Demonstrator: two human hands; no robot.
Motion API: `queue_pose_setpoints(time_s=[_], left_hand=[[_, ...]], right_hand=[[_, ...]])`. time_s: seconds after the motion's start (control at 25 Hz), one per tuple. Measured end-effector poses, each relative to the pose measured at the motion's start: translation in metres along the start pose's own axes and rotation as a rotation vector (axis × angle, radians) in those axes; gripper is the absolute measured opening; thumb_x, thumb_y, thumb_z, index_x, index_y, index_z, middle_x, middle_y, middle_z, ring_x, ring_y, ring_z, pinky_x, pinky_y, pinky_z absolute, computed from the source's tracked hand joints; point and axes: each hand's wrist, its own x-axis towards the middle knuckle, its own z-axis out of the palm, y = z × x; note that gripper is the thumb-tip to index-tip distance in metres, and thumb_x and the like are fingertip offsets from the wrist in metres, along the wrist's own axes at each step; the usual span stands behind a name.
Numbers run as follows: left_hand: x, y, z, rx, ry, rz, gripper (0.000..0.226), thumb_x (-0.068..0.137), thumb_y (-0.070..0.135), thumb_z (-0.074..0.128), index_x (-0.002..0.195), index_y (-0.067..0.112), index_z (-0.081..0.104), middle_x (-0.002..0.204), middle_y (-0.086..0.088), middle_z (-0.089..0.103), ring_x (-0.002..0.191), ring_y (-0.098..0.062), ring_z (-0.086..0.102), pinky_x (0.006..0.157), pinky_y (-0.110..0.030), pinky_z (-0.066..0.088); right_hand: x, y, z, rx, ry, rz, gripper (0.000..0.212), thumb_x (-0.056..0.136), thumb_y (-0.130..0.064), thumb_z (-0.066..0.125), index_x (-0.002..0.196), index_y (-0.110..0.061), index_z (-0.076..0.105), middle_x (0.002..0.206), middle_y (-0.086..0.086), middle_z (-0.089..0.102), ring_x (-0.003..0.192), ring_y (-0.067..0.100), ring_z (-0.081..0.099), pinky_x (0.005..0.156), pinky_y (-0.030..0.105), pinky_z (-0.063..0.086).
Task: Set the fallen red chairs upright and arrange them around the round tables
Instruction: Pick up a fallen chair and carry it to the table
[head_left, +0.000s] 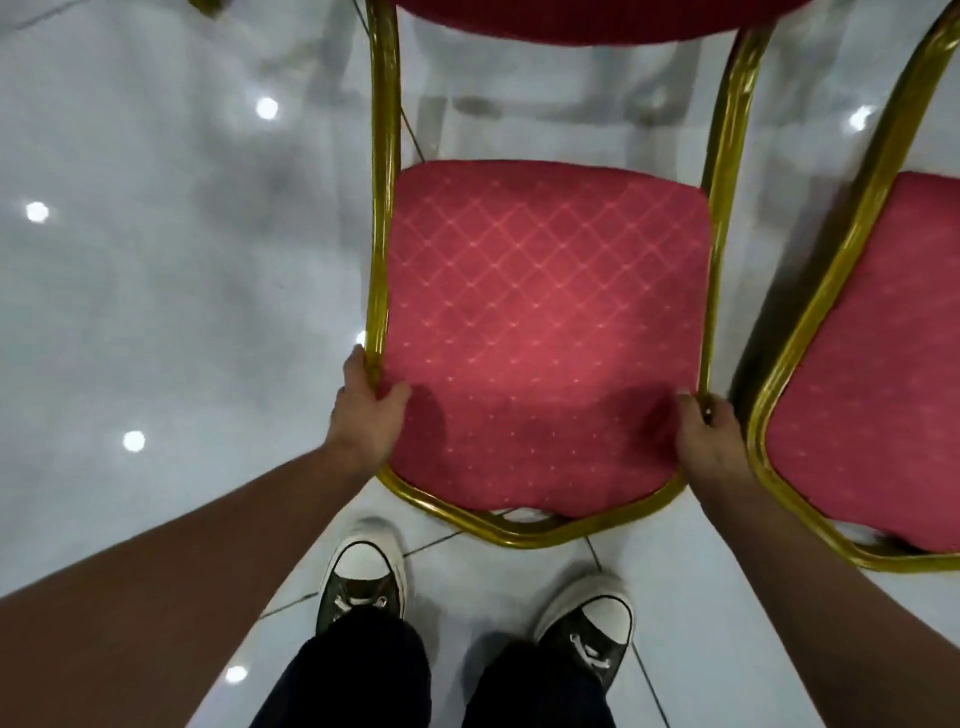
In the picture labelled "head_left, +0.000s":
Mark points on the person's right hand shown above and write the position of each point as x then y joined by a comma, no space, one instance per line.
716,454

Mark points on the person's left hand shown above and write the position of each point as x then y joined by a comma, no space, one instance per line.
364,427

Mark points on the red chair gold frame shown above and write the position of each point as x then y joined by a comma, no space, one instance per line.
877,390
206,6
540,300

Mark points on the person's left forearm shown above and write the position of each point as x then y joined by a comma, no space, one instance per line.
150,600

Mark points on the person's right forearm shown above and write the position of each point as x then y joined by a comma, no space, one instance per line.
840,622

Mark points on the black white canvas sneaker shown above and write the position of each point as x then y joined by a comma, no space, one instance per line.
589,630
362,570

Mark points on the black trousers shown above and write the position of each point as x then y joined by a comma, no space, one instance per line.
360,675

